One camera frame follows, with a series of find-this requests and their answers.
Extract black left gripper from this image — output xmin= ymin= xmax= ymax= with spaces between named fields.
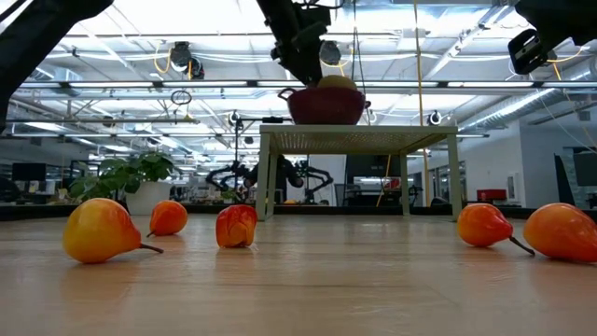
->
xmin=270 ymin=7 xmax=332 ymax=89

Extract yellow fruit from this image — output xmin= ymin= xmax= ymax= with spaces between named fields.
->
xmin=316 ymin=74 xmax=359 ymax=91

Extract purple plastic colander bowl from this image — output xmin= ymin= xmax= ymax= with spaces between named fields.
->
xmin=278 ymin=86 xmax=373 ymax=126

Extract small red orange fruit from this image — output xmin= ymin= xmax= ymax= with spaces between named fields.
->
xmin=215 ymin=203 xmax=259 ymax=249

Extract orange red small pear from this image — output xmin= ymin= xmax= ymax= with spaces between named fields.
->
xmin=146 ymin=200 xmax=189 ymax=239
xmin=522 ymin=202 xmax=597 ymax=264
xmin=456 ymin=202 xmax=536 ymax=258

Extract yellow orange small pear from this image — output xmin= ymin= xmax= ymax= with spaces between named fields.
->
xmin=62 ymin=197 xmax=165 ymax=265

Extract pale green perforated metal shelf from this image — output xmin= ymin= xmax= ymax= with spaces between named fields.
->
xmin=255 ymin=123 xmax=465 ymax=223

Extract red storage box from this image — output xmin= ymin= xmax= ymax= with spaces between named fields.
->
xmin=476 ymin=189 xmax=508 ymax=203

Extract white plant pot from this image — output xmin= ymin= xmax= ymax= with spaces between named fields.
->
xmin=124 ymin=180 xmax=174 ymax=217

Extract green leafy plant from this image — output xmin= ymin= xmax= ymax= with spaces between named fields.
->
xmin=68 ymin=150 xmax=177 ymax=216

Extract black computer monitor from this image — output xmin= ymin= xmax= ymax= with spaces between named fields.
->
xmin=11 ymin=161 xmax=48 ymax=183

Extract black wall screen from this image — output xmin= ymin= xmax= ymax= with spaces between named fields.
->
xmin=344 ymin=155 xmax=402 ymax=178

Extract slanted yellow cord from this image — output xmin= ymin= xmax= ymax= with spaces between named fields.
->
xmin=375 ymin=153 xmax=394 ymax=209

